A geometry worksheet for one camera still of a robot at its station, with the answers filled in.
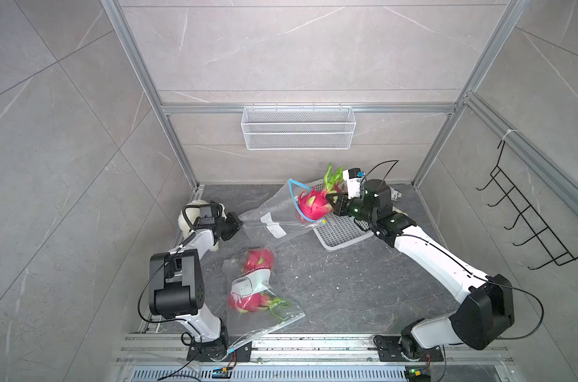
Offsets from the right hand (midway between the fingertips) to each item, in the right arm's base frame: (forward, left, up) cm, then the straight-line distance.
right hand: (328, 195), depth 77 cm
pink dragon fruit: (-4, +5, 0) cm, 7 cm away
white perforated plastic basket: (+4, -8, -28) cm, 29 cm away
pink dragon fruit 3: (-28, +27, -20) cm, 44 cm away
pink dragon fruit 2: (-14, +25, -17) cm, 33 cm away
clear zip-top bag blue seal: (0, +18, -13) cm, 22 cm away
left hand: (+5, +32, -18) cm, 37 cm away
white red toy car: (+23, -37, -26) cm, 50 cm away
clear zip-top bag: (-35, +28, -23) cm, 50 cm away
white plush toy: (-1, +48, -7) cm, 48 cm away
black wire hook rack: (-25, -55, +4) cm, 60 cm away
